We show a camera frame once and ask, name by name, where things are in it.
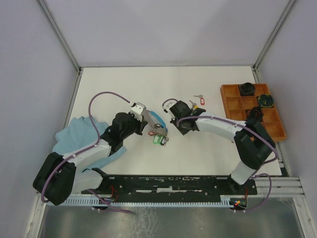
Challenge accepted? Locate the black scrunchie top compartment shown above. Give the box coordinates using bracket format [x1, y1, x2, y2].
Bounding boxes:
[238, 82, 255, 96]

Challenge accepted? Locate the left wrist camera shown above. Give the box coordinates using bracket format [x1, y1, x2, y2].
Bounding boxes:
[130, 102, 146, 121]

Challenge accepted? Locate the light blue cable duct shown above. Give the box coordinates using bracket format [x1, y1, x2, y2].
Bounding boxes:
[61, 196, 233, 208]

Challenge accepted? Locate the silver key on yellow tag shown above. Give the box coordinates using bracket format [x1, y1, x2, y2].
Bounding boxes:
[189, 100, 197, 107]

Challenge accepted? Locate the wooden compartment tray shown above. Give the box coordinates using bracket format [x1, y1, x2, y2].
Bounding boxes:
[220, 83, 287, 142]

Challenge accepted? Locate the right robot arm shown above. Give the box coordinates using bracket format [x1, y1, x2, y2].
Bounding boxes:
[162, 101, 278, 194]

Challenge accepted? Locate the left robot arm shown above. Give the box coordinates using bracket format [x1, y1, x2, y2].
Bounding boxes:
[33, 111, 151, 205]

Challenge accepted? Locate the black orange scrunchie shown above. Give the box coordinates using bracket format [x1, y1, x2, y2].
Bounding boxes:
[246, 106, 264, 121]

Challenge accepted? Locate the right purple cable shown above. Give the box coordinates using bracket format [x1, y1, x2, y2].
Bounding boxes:
[161, 98, 278, 179]

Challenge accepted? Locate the green yellow scrunchie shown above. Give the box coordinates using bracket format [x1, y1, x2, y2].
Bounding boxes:
[257, 94, 274, 108]

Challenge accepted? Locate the light blue cloth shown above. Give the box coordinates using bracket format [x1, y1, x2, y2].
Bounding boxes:
[53, 117, 127, 169]

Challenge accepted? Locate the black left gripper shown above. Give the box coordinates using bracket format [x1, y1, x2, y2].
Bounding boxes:
[121, 112, 148, 140]

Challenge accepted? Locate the red key tag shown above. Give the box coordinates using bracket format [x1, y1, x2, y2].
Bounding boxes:
[200, 97, 205, 106]

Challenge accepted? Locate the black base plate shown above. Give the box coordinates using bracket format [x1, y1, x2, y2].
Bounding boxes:
[95, 175, 258, 196]

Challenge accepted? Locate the light blue handle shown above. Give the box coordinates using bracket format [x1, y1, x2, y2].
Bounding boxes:
[150, 111, 168, 131]

